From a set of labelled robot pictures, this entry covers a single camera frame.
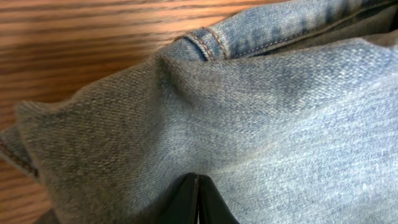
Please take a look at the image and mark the medium blue denim jeans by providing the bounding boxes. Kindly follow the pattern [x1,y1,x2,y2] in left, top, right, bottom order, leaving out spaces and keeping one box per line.
[1,1,397,223]

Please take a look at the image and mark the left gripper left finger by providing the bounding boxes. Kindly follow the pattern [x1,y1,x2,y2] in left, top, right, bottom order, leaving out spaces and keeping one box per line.
[157,173,198,224]

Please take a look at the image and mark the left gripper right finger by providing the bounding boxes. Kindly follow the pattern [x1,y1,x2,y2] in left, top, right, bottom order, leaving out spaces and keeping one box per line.
[198,175,239,224]

